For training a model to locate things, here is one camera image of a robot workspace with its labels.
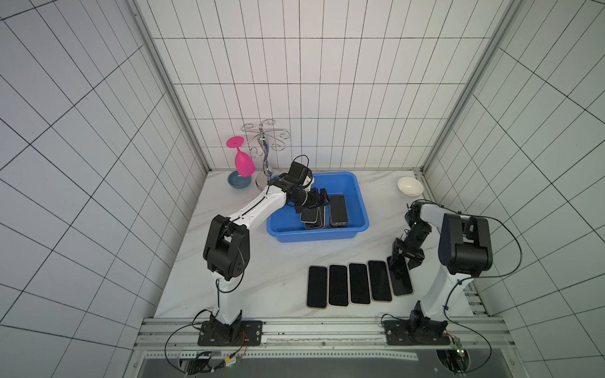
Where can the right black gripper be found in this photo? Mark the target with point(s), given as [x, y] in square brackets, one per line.
[406, 254]

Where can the white bowl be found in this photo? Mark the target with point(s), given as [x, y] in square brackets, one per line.
[410, 186]

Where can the blue grey saucer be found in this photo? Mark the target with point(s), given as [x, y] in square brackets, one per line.
[237, 181]

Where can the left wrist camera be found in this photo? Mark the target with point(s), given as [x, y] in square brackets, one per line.
[300, 174]

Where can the right electronics board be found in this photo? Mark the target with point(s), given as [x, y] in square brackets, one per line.
[457, 359]

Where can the black phone stack top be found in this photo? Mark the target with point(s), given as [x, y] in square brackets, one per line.
[310, 216]

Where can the black phone stack under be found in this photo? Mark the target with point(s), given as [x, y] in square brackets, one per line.
[321, 223]

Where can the black phone removed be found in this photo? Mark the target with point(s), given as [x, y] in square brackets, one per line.
[379, 281]
[317, 287]
[359, 284]
[338, 292]

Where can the aluminium mounting rail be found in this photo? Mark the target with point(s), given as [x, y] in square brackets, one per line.
[281, 338]

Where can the pink wine glass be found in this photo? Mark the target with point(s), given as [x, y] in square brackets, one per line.
[244, 163]

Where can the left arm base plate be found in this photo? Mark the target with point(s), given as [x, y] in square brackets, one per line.
[214, 333]

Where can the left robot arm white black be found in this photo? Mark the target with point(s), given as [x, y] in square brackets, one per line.
[227, 251]

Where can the silver wire glass rack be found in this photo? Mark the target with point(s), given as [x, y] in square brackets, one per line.
[261, 140]

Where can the left electronics board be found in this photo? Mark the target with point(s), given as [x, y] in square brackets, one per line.
[202, 364]

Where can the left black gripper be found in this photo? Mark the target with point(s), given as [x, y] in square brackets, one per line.
[323, 198]

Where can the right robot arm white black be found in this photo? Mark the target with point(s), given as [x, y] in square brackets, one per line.
[464, 251]

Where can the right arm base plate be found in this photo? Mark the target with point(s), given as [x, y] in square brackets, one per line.
[426, 333]

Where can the black phone stack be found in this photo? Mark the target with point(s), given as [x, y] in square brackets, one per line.
[310, 216]
[338, 212]

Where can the electronics board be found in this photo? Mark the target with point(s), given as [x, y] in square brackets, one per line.
[202, 364]
[457, 359]

